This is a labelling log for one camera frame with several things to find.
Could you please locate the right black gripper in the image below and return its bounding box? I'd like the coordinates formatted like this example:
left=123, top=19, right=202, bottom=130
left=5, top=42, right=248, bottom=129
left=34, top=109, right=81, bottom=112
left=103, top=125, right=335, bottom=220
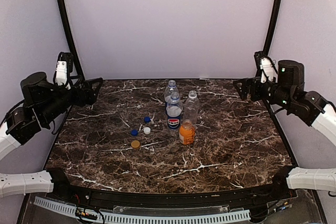
left=234, top=76, right=294, bottom=110

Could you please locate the clear plastic bottle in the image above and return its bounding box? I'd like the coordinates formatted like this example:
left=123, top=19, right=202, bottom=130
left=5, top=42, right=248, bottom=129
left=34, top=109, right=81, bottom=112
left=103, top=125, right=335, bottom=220
left=183, top=90, right=200, bottom=125

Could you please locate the white bottle cap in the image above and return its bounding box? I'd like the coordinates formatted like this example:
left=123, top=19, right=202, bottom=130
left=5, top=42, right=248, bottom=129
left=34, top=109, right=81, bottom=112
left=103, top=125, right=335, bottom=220
left=143, top=127, right=151, bottom=134

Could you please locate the gold bottle cap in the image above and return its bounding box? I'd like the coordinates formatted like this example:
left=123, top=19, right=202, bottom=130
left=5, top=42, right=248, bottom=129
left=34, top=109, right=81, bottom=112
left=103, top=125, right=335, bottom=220
left=131, top=140, right=141, bottom=149

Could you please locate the blue label water bottle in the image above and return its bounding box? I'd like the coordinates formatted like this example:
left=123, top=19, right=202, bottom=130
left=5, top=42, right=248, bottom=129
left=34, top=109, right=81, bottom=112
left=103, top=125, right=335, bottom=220
left=164, top=80, right=178, bottom=103

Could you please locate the orange juice bottle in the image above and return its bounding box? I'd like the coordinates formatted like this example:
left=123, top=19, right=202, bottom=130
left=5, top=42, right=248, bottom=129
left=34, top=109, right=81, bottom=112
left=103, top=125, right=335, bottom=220
left=179, top=120, right=195, bottom=145

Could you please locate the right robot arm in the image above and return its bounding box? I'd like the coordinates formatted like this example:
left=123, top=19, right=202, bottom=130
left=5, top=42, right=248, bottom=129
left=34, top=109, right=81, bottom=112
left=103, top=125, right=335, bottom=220
left=233, top=58, right=335, bottom=200

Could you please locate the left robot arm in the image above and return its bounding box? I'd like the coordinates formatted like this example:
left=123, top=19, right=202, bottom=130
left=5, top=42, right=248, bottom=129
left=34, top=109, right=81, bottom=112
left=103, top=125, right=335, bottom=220
left=1, top=72, right=103, bottom=201

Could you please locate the left black frame post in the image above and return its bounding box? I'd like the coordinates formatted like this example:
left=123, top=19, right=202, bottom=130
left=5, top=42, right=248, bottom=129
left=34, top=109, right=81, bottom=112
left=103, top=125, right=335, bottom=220
left=57, top=0, right=85, bottom=78

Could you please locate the black frame post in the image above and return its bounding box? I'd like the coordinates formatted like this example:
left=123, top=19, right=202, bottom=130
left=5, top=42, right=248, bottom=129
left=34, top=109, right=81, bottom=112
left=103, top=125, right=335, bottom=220
left=57, top=0, right=85, bottom=78
left=263, top=0, right=281, bottom=55

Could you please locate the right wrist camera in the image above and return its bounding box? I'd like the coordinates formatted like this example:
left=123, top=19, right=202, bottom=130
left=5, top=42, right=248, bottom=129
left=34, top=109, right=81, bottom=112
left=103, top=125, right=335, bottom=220
left=254, top=51, right=278, bottom=83

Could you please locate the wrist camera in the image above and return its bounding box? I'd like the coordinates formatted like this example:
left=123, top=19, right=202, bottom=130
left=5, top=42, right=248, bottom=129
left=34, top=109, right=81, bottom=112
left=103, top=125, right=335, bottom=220
left=53, top=52, right=74, bottom=90
left=254, top=51, right=278, bottom=83

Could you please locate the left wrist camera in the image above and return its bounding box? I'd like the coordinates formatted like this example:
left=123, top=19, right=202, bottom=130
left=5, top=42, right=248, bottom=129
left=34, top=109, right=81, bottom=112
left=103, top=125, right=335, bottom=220
left=53, top=52, right=74, bottom=90

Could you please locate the black front rail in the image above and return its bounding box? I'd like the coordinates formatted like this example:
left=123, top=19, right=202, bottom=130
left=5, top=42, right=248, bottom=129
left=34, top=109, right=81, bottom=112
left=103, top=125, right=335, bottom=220
left=49, top=184, right=290, bottom=209

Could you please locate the right black frame post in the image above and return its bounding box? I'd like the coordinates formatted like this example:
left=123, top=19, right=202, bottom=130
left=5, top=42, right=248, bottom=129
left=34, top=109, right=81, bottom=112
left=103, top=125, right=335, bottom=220
left=263, top=0, right=281, bottom=55

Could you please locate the white slotted cable duct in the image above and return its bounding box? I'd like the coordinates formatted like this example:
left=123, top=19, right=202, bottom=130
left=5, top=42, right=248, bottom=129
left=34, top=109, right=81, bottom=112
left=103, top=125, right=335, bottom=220
left=34, top=197, right=251, bottom=223

